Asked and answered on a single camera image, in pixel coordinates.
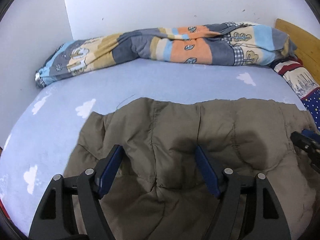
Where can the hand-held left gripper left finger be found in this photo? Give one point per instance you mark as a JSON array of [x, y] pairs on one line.
[[110, 172]]

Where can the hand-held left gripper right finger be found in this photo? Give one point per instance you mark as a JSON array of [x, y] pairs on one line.
[[207, 172]]

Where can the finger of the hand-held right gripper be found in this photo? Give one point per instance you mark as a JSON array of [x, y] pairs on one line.
[[303, 140]]

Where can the olive puffer jacket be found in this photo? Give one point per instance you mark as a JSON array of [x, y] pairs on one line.
[[175, 125]]

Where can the navy star and moon pillow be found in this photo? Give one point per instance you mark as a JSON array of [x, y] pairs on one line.
[[313, 102]]

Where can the light blue cloud bed sheet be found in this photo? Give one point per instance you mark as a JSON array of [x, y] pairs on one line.
[[50, 130]]

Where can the wooden headboard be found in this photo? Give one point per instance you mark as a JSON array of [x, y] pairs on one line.
[[300, 40]]

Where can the patchwork fleece blanket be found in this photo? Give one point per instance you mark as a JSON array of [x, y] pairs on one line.
[[150, 45]]

